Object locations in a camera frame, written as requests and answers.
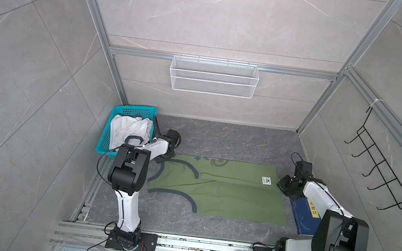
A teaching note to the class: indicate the blue book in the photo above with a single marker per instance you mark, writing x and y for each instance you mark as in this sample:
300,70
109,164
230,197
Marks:
306,216

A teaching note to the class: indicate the white tank top in basket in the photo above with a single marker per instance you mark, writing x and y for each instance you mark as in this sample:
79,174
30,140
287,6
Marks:
135,131

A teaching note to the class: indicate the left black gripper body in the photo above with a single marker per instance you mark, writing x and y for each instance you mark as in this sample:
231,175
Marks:
160,160

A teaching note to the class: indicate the green tank top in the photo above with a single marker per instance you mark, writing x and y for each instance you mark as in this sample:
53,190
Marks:
223,188

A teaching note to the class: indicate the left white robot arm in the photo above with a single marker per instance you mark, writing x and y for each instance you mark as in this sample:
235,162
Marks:
128,175

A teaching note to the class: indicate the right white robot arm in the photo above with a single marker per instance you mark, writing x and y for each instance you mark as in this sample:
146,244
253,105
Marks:
338,229

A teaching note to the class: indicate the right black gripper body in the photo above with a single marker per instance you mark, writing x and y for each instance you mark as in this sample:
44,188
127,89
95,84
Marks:
286,184

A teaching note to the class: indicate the teal plastic basket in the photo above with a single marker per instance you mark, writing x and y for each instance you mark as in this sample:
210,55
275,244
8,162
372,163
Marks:
133,111

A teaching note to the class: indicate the black wire hook rack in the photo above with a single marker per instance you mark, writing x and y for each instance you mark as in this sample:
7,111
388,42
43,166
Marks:
380,165

